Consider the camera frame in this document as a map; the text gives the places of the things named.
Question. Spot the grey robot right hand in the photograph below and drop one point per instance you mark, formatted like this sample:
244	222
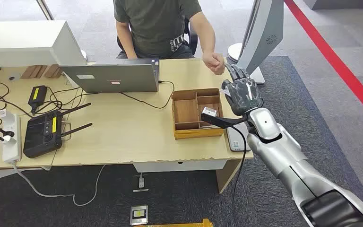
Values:
244	94

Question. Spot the person's left hand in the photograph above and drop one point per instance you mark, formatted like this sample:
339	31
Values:
214	62

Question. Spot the white ID card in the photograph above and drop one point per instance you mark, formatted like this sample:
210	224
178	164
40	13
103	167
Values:
225	92

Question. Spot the wooden compartment organizer box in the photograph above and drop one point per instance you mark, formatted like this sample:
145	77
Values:
186	112

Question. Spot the person's right forearm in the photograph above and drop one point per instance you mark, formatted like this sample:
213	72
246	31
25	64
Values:
126	40

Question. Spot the person's left forearm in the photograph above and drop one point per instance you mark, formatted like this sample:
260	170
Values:
207	34

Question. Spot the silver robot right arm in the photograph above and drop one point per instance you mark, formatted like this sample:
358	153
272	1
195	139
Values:
281	153

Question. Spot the grey card reader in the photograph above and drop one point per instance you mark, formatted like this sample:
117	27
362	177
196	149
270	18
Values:
234	141

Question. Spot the person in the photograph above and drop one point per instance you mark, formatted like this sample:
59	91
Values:
156	25

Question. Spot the black office chair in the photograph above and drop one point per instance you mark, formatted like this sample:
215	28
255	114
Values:
192	37

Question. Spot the white kiosk stand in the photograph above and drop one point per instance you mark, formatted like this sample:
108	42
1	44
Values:
263	34

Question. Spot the grey laptop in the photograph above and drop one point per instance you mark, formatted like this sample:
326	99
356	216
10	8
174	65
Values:
112	78

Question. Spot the floor outlet with plug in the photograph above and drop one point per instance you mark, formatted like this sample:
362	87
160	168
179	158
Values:
140	183

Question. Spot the silver floor socket box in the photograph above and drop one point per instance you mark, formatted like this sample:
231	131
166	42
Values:
139	215

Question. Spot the wooden block stack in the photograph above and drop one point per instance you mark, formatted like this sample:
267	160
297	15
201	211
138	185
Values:
32	72
53	71

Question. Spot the grey metal bar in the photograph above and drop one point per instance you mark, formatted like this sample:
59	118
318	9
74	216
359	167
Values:
45	9

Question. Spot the black power adapter yellow label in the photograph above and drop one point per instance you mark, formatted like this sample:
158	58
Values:
37	95

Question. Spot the black remote controller with antennas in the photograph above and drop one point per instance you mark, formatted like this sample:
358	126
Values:
42	134

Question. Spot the large white box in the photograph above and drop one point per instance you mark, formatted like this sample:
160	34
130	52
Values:
21	44

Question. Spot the black plug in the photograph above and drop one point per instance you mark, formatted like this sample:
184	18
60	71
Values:
7	133

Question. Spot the white plug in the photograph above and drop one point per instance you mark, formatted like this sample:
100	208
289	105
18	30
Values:
10	139

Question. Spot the white power strip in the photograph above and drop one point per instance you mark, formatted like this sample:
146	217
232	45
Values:
11	147

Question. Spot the black camera bracket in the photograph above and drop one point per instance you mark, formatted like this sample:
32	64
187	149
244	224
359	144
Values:
222	122

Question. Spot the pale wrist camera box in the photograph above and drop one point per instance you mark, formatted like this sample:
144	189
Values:
209	111

